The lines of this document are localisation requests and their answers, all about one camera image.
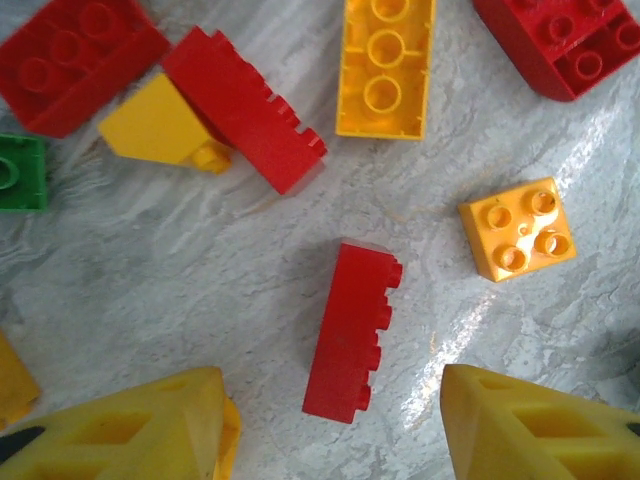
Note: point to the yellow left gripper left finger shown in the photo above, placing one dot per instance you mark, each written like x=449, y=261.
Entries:
x=125, y=440

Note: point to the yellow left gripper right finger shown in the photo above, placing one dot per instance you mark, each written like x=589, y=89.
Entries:
x=525, y=440

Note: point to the yellow round lego piece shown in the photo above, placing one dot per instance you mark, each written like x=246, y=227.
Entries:
x=12, y=385

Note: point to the small yellow square lego brick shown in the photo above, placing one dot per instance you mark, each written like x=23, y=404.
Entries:
x=520, y=235

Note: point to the yellow sloped lego brick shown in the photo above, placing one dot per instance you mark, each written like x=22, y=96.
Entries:
x=150, y=120

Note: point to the long yellow lego brick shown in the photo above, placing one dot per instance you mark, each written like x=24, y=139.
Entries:
x=385, y=112

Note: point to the small green lego brick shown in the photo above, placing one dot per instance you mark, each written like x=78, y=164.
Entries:
x=22, y=192

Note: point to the long red lego brick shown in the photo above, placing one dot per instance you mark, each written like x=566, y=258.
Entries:
x=235, y=100

